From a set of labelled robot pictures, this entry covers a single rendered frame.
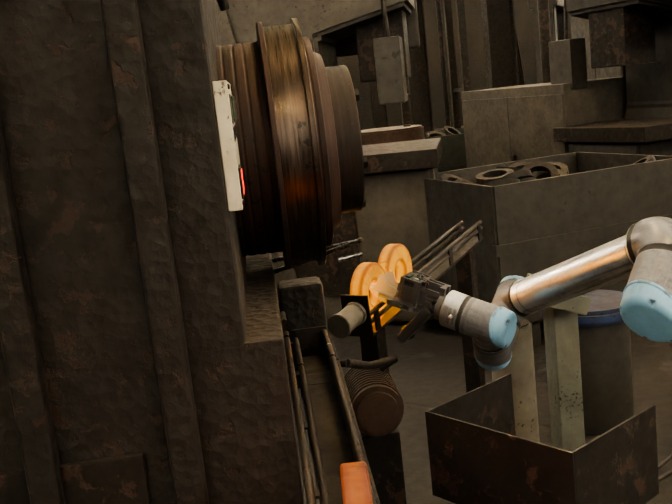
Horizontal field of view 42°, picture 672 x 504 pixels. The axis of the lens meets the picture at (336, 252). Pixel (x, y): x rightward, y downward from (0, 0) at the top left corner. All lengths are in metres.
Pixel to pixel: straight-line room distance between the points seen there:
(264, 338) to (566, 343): 1.44
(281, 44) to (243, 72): 0.08
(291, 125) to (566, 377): 1.39
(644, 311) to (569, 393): 0.95
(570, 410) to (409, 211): 1.97
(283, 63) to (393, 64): 2.60
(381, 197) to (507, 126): 1.81
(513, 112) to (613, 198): 1.92
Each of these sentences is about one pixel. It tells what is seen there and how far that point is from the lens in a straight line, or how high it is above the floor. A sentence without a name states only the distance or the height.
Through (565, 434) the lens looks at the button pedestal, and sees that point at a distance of 2.67.
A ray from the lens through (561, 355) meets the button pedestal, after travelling 2.59.
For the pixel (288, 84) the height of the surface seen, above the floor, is 1.23.
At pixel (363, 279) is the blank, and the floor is 0.75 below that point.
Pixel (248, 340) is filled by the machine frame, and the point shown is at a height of 0.87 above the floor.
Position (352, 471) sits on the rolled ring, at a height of 0.77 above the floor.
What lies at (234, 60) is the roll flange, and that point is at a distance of 1.59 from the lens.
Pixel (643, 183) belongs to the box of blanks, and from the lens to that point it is 4.24.
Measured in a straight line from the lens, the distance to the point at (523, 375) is 2.52.
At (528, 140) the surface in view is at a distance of 5.83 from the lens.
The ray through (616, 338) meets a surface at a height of 0.32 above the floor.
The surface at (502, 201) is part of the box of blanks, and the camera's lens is 3.82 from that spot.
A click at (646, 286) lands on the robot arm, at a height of 0.80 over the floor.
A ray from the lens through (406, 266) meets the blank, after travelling 2.37.
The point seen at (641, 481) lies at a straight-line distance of 1.37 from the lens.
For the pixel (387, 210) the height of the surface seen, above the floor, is 0.60.
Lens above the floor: 1.21
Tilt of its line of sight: 10 degrees down
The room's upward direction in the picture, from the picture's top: 6 degrees counter-clockwise
